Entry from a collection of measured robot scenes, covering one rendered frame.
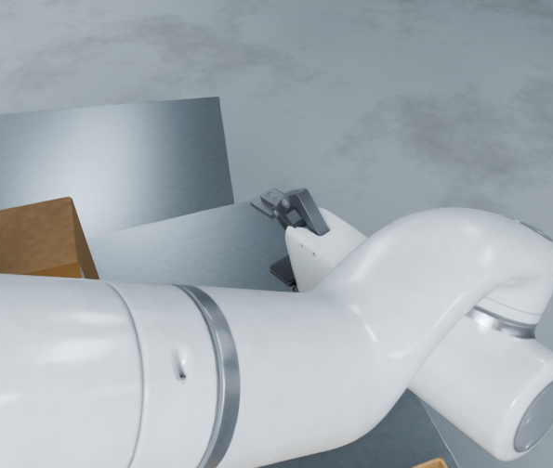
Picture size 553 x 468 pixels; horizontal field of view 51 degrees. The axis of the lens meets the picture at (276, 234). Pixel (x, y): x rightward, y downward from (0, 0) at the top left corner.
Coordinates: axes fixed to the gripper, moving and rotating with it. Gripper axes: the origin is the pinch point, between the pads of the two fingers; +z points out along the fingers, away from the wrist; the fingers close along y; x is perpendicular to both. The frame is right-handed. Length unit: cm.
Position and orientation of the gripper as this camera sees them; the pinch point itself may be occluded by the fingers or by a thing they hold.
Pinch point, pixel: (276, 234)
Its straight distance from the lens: 61.8
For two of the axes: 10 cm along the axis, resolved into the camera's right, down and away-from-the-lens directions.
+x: -7.9, 4.9, -3.7
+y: -2.1, -7.8, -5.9
